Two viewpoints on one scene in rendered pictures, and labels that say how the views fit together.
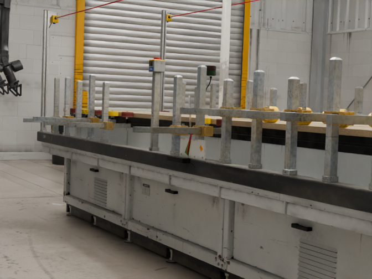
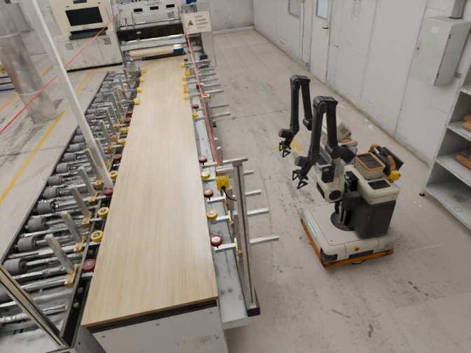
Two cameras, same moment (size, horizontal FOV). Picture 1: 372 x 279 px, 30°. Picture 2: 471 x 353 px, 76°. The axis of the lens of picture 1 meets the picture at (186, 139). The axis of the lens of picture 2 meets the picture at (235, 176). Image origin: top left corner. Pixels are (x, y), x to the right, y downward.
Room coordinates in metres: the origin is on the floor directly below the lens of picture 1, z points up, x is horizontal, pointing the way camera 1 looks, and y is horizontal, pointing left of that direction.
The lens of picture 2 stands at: (6.68, 1.57, 2.37)
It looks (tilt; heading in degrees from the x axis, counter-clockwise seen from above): 36 degrees down; 203
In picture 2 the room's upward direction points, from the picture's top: 6 degrees counter-clockwise
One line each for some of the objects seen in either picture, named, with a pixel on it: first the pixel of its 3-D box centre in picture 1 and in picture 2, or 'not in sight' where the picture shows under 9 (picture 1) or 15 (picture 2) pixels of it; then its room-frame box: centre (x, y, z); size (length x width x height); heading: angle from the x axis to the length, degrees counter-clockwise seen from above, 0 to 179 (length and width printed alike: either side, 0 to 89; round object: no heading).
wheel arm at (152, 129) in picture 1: (190, 130); (212, 107); (3.45, -0.02, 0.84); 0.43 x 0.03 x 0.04; 119
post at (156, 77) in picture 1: (155, 111); (209, 120); (3.97, 0.18, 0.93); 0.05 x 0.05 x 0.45; 29
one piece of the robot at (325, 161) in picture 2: not in sight; (322, 162); (4.64, 1.45, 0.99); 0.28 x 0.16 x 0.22; 29
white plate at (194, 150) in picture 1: (191, 148); not in sight; (3.54, -0.03, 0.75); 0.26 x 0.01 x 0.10; 29
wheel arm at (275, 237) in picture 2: (51, 120); (247, 243); (5.42, 1.06, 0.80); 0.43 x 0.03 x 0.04; 119
